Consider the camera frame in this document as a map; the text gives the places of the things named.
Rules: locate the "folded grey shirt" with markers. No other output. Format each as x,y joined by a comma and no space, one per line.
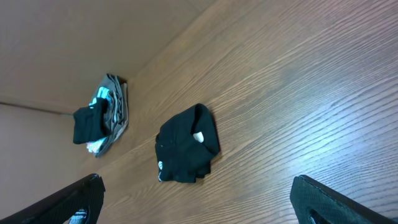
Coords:
116,118

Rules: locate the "black t-shirt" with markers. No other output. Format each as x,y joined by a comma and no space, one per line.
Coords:
186,144

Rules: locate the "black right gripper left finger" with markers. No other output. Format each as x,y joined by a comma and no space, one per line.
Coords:
80,202

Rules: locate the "light blue garment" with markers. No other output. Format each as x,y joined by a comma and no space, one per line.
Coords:
103,93

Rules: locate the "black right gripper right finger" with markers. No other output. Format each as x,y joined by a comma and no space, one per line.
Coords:
315,203

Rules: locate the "folded black shirt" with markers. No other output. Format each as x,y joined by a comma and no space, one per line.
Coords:
89,122

